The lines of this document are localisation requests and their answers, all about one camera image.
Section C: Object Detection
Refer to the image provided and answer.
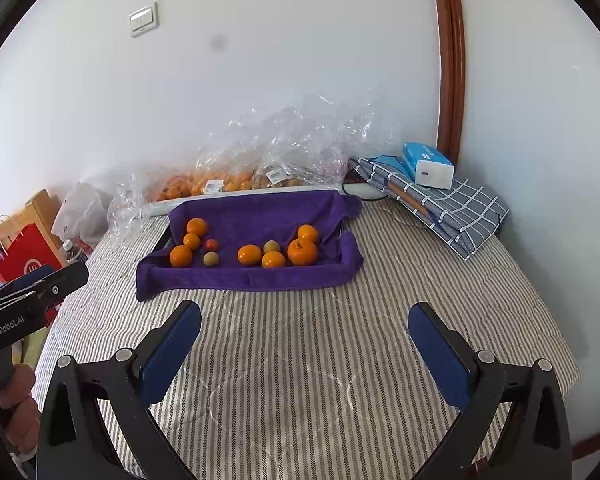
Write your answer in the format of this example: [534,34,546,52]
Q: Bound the person's left hand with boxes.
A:
[0,364,42,455]

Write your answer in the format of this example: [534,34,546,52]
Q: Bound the white wall switch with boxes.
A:
[128,2,160,38]

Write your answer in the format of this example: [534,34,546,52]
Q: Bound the bottle with printed label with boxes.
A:
[61,240,88,265]

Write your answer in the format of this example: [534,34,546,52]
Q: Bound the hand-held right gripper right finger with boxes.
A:
[407,301,572,480]

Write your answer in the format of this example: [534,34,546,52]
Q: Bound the kraft paper bag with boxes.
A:
[0,215,27,257]

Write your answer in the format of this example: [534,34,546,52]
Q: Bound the black cable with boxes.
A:
[341,180,383,204]

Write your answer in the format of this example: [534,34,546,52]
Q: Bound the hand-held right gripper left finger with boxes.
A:
[36,300,202,480]

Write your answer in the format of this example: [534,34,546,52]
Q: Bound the large clear plastic wrap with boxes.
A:
[200,92,406,196]

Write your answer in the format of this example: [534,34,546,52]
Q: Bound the blue and white tissue pack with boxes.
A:
[401,142,455,190]

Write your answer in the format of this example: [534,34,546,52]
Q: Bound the clear bag of oranges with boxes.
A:
[152,170,256,202]

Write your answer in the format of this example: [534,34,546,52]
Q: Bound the white plastic bag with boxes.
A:
[51,180,112,248]

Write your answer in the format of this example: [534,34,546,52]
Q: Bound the brown wooden door frame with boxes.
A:
[427,0,467,166]

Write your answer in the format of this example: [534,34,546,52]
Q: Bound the clear bag of brown fruit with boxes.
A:
[252,160,306,191]

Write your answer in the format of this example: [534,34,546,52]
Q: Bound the brown cardboard box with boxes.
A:
[24,189,64,243]

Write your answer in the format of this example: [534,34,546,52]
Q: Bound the crumpled clear plastic bag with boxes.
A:
[107,172,173,246]

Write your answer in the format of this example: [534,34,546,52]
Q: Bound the orange with black mark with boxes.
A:
[287,237,319,267]

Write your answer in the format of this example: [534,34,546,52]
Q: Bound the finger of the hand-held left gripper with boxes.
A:
[0,261,90,318]
[0,265,56,296]

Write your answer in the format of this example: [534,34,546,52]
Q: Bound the red paper bag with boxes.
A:
[0,223,69,328]

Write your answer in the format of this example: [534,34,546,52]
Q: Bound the purple towel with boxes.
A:
[135,190,365,303]

